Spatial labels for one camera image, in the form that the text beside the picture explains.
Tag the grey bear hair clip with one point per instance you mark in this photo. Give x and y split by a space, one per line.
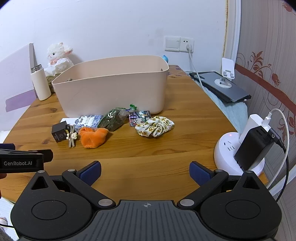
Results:
72 136

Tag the white wall switch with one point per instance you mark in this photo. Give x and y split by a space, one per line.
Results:
172 43

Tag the dark green packet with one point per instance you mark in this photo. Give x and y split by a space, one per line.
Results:
113 119

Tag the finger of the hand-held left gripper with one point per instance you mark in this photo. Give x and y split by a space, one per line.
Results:
48 155
7 146

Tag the small green clip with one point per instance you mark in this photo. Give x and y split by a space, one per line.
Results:
133 107

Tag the blue and white patterned packet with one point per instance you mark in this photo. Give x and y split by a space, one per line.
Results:
89 121

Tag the lavender and white box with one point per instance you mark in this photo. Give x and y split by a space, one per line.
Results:
16 78

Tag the white door frame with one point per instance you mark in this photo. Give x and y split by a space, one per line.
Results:
232 32

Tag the white wall socket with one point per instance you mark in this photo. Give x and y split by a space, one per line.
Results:
187 41

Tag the black charger block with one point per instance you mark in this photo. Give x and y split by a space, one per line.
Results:
252 148

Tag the round white power strip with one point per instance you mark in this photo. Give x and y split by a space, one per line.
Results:
225 153

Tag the white thermos bottle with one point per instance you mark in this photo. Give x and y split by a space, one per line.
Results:
41 83

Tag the colourful cartoon packet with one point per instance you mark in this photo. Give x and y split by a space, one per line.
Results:
138 117

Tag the black cube adapter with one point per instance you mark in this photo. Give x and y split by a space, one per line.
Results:
59 133

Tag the floral satin scrunchie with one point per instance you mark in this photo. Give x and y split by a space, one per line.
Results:
153 126

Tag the white phone stand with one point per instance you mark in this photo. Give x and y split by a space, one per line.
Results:
227 69

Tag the dark laptop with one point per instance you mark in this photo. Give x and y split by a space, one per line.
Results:
222 89

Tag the pink plastic storage bin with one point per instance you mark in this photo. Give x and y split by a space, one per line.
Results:
111 92

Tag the white plush lamb toy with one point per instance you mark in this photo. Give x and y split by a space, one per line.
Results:
57 55

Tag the teal cloth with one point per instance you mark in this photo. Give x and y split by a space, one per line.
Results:
233 113

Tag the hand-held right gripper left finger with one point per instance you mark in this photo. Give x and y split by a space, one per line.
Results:
91 172

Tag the white charger block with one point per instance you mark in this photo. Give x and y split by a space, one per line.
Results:
253 122

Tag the small blue toy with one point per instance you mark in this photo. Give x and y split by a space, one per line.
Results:
165 58

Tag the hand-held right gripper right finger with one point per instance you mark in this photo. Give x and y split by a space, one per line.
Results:
200 175

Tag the orange plush toy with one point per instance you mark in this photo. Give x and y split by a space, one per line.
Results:
92 137

